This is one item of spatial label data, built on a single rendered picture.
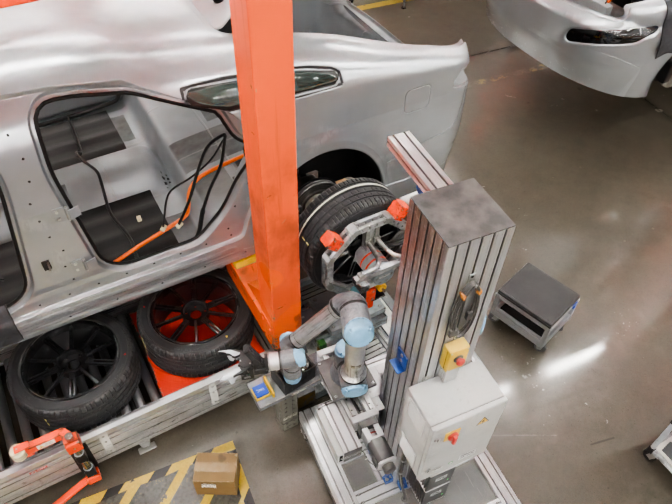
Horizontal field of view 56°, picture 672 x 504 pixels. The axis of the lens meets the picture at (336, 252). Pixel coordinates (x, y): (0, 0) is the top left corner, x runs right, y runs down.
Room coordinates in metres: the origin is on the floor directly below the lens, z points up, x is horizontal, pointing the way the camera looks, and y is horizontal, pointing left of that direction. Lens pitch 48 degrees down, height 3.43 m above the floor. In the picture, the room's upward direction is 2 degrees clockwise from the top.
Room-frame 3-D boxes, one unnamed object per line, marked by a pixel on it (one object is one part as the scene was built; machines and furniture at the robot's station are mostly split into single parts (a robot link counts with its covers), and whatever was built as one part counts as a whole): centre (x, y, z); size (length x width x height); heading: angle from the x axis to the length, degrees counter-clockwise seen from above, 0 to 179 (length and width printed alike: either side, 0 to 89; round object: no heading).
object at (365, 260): (2.26, -0.21, 0.85); 0.21 x 0.14 x 0.14; 31
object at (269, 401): (1.77, 0.23, 0.44); 0.43 x 0.17 x 0.03; 121
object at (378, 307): (2.47, -0.08, 0.32); 0.40 x 0.30 x 0.28; 121
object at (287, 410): (1.75, 0.25, 0.21); 0.10 x 0.10 x 0.42; 31
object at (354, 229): (2.33, -0.17, 0.85); 0.54 x 0.07 x 0.54; 121
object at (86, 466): (1.36, 1.26, 0.30); 0.09 x 0.05 x 0.50; 121
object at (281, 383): (1.78, 0.21, 0.51); 0.20 x 0.14 x 0.13; 128
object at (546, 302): (2.53, -1.30, 0.17); 0.43 x 0.36 x 0.34; 46
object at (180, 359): (2.18, 0.81, 0.39); 0.66 x 0.66 x 0.24
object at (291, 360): (1.41, 0.16, 1.21); 0.11 x 0.08 x 0.09; 101
